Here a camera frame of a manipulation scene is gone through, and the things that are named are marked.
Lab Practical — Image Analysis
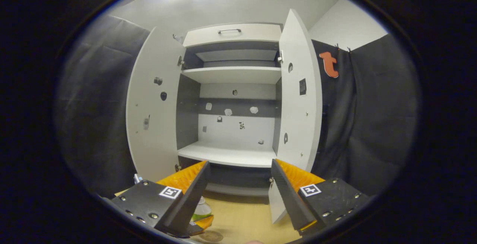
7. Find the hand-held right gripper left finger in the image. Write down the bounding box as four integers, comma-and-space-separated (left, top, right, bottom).
102, 161, 211, 238

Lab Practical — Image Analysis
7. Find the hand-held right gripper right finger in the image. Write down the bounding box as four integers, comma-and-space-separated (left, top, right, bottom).
271, 158, 373, 236

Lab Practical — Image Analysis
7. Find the clear plastic bottle green label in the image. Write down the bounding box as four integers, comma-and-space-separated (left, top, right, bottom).
191, 196, 213, 222

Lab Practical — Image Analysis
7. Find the round brown coaster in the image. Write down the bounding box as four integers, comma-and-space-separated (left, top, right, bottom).
198, 230, 224, 243

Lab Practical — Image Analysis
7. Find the white cabinet door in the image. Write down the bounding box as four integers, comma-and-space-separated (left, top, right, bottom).
126, 27, 187, 183
268, 9, 323, 224

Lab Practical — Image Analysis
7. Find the white and grey cabinet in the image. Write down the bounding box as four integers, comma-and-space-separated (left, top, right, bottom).
175, 22, 284, 197

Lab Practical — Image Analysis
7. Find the white cabinet shelf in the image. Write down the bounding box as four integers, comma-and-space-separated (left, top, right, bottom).
181, 66, 282, 85

